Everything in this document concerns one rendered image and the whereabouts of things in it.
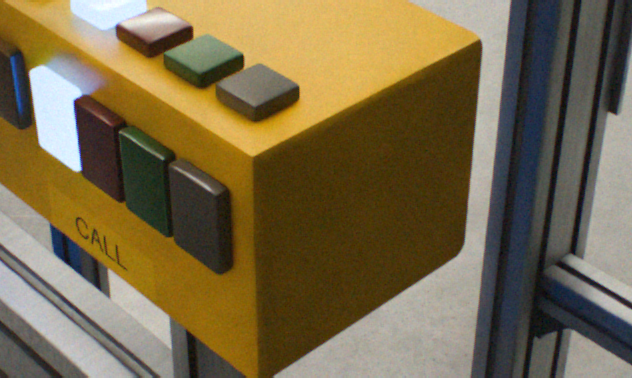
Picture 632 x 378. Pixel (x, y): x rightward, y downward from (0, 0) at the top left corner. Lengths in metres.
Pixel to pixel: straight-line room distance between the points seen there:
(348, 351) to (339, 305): 1.44
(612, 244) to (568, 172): 1.05
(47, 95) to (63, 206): 0.05
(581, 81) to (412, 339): 0.93
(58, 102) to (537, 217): 0.67
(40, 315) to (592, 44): 0.52
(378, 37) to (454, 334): 1.50
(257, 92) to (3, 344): 0.33
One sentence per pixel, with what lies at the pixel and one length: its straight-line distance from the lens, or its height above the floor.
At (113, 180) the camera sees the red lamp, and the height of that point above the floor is 1.04.
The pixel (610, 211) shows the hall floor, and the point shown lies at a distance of 2.16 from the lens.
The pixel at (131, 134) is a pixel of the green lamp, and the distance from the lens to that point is 0.39.
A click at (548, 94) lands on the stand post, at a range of 0.97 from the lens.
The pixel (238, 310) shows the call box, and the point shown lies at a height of 1.01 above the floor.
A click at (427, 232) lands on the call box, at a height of 1.01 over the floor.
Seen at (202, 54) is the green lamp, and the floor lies 1.08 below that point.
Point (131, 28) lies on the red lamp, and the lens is 0.40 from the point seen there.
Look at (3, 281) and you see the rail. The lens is 0.65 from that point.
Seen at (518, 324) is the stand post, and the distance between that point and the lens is 1.11.
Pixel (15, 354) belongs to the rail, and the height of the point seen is 0.83.
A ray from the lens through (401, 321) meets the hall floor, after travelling 1.91.
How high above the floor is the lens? 1.27
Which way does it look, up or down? 36 degrees down
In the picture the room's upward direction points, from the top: 1 degrees clockwise
